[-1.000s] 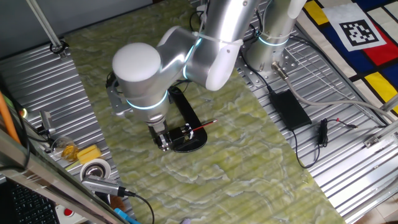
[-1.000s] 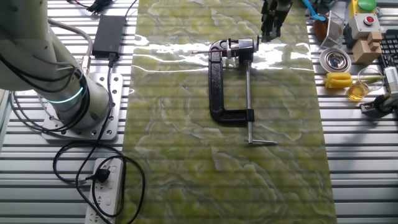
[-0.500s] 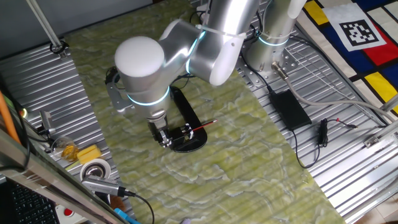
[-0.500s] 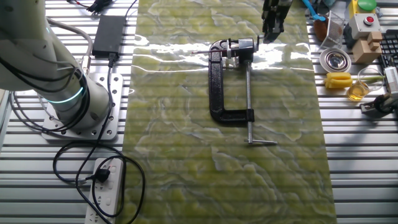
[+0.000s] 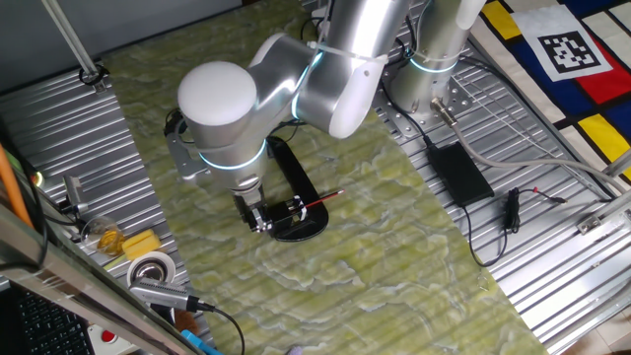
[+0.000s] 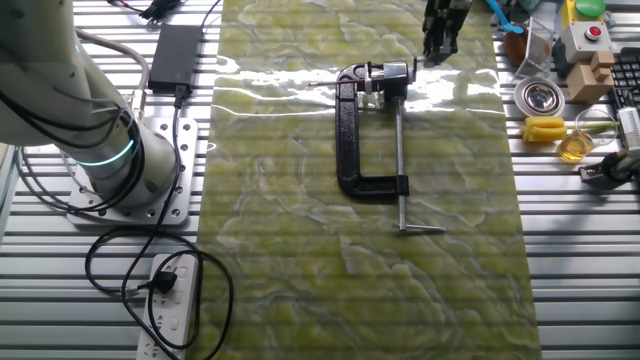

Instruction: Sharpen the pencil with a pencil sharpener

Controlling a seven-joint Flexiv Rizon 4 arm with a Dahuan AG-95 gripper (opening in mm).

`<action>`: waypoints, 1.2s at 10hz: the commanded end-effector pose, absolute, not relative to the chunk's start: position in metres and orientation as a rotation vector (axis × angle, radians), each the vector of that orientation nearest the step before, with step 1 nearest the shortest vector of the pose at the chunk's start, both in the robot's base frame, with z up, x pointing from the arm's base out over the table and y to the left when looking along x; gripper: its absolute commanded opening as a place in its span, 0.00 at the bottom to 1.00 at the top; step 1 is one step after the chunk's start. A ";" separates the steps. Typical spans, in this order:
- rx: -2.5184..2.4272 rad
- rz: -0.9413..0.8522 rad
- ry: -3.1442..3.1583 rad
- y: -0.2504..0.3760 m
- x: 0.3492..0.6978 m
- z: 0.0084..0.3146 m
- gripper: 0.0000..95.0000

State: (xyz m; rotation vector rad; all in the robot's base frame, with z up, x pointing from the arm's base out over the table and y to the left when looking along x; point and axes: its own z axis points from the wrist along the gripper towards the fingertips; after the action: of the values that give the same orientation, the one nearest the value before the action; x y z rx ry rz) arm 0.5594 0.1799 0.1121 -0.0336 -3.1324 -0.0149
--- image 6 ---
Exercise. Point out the black crank pencil sharpener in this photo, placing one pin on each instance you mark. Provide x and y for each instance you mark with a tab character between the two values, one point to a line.
392	77

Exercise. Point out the white power strip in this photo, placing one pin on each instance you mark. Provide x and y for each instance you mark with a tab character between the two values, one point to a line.
172	320

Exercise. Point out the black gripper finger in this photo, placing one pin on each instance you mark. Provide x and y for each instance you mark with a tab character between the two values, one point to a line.
430	44
447	47

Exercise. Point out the black keyboard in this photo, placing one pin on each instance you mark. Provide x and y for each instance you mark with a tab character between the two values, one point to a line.
627	75

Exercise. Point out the small grey camera stand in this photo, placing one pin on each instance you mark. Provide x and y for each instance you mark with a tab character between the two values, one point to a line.
612	170

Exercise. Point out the black power adapter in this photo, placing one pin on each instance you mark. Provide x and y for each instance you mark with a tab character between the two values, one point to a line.
175	55

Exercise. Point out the silver depth camera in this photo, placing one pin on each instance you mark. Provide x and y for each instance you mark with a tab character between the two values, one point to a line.
631	130

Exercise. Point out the clear mesh container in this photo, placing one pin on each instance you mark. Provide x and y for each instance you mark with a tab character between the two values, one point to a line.
537	55

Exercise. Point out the black C-clamp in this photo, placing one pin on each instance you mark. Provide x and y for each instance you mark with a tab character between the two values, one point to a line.
350	150

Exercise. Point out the red emergency stop box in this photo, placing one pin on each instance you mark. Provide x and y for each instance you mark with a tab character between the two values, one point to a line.
585	40

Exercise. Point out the green marble pattern mat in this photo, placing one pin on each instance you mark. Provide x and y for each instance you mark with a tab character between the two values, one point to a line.
350	275

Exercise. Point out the yellow sponge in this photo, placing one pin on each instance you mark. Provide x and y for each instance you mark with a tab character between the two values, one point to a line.
545	129

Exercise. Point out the blue plastic item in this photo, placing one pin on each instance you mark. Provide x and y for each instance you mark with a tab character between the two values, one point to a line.
502	17

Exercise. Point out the glass beaker yellow liquid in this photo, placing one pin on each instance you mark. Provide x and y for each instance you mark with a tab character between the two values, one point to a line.
580	145

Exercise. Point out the white tape roll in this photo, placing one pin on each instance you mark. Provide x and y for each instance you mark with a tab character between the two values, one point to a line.
539	96

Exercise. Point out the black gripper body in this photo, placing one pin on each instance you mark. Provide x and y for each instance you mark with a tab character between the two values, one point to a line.
447	15

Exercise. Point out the yellow box green button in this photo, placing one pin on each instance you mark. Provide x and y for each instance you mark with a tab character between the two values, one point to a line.
587	10

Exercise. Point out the wooden blocks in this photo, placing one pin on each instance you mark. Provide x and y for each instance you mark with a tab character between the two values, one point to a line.
590	80

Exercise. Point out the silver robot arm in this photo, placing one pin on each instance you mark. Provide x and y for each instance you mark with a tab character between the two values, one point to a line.
40	75

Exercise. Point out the brown round object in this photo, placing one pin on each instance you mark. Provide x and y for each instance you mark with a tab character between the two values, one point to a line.
514	50

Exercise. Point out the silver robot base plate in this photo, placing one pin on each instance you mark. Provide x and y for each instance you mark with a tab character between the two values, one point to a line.
170	150

